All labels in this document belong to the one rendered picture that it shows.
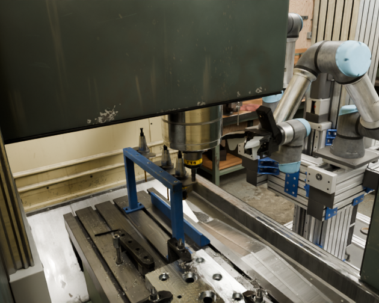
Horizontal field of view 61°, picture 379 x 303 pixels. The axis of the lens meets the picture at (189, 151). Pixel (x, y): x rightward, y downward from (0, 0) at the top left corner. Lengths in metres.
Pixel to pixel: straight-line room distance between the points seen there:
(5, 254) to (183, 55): 0.45
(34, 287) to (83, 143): 1.32
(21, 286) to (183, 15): 0.53
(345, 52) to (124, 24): 0.82
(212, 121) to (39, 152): 1.17
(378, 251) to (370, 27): 1.07
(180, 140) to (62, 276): 1.08
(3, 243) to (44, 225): 1.32
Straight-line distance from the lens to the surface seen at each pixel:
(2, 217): 0.52
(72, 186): 1.89
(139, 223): 1.55
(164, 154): 1.28
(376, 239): 1.38
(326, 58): 1.27
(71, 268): 1.71
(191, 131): 0.77
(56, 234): 1.81
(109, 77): 0.59
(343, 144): 1.64
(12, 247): 0.54
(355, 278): 1.51
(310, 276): 1.65
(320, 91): 1.80
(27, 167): 1.80
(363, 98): 1.39
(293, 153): 1.18
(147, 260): 1.23
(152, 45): 0.62
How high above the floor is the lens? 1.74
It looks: 21 degrees down
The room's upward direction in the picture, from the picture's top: 2 degrees counter-clockwise
